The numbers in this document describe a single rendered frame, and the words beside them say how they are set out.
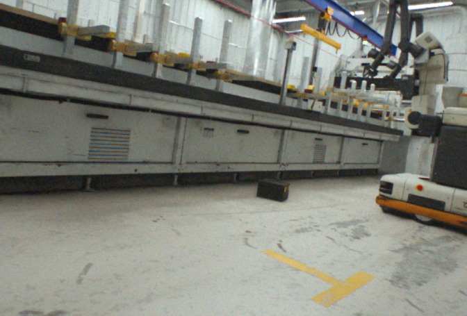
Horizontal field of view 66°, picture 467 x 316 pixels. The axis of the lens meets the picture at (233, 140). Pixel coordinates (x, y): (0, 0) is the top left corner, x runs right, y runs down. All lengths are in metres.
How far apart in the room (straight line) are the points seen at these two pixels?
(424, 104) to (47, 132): 2.51
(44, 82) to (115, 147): 0.63
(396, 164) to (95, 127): 4.64
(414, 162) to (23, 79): 4.97
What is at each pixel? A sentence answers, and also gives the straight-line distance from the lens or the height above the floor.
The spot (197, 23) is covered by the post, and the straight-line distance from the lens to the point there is 2.29.
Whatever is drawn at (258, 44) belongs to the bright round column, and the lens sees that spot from 7.53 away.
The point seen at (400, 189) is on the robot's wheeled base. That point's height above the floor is 0.20.
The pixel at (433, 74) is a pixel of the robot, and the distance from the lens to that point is 3.06.
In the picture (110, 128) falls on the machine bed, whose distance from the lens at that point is 2.23.
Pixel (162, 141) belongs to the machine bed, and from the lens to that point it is 2.45.
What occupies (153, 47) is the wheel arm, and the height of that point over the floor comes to 0.81.
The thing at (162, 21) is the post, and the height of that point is 1.01.
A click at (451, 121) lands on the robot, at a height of 0.72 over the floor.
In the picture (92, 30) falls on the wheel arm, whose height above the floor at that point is 0.83.
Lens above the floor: 0.53
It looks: 4 degrees down
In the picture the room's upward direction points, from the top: 8 degrees clockwise
